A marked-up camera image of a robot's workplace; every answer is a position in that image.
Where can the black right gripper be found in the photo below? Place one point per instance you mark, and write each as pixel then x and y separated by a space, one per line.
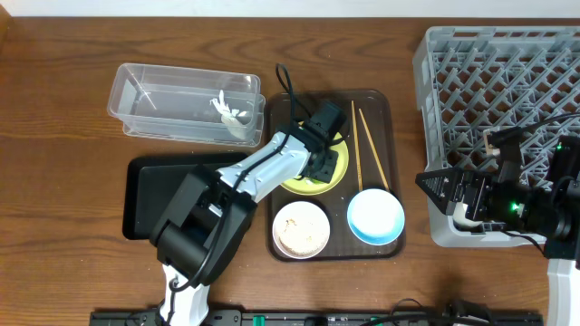
pixel 479 206

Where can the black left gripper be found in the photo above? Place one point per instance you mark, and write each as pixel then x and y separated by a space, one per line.
pixel 323 167

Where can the wooden chopstick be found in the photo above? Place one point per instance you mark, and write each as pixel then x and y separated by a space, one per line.
pixel 357 149
pixel 374 152

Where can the white bowl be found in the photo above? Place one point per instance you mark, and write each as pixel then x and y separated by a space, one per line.
pixel 301 210

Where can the blue bowl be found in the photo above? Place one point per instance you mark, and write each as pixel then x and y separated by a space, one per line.
pixel 376 217

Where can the rice and food scraps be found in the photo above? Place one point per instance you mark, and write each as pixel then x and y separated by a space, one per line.
pixel 301 236

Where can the white tissue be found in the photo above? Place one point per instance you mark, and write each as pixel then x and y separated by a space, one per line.
pixel 234 119

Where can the white paper cup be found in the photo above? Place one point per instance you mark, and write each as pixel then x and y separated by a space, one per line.
pixel 460 216

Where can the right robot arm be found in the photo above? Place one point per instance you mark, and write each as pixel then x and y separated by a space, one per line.
pixel 553 214

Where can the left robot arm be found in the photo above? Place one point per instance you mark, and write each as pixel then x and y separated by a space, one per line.
pixel 200 230

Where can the yellow round plate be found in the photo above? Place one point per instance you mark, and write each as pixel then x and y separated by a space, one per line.
pixel 310 187

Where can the dark brown serving tray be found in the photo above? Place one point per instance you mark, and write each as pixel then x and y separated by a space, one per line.
pixel 343 244

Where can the clear plastic bin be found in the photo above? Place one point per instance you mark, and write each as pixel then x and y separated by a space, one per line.
pixel 173 103

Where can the black plastic bin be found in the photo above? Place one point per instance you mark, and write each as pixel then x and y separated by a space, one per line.
pixel 153 180

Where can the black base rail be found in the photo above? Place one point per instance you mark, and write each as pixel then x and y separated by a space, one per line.
pixel 238 318

